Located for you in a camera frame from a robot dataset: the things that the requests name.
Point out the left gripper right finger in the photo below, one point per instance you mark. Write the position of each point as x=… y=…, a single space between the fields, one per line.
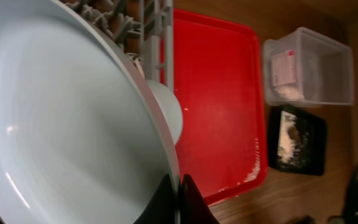
x=193 y=209

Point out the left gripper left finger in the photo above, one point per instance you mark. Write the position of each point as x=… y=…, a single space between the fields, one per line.
x=161 y=207

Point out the small light blue bowl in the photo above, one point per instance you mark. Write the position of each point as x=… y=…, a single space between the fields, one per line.
x=170 y=108

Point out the brown food scraps with rice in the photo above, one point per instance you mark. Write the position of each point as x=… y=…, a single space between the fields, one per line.
x=293 y=140

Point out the large light blue plate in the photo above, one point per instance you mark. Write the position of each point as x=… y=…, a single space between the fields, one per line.
x=57 y=124

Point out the white napkin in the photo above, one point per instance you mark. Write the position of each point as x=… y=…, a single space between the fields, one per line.
x=289 y=93

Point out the red snack wrapper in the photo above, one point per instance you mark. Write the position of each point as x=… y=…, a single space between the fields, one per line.
x=283 y=68

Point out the black rectangular waste tray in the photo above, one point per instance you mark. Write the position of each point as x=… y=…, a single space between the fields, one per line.
x=315 y=156

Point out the clear plastic waste bin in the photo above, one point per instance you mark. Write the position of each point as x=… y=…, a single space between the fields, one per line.
x=324 y=69

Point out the grey plastic dishwasher rack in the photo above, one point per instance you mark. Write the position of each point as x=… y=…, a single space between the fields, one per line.
x=154 y=37

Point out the spilled rice on tray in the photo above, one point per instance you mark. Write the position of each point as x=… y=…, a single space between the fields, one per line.
x=240 y=167

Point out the red plastic serving tray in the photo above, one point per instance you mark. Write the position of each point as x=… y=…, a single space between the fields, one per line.
x=218 y=82

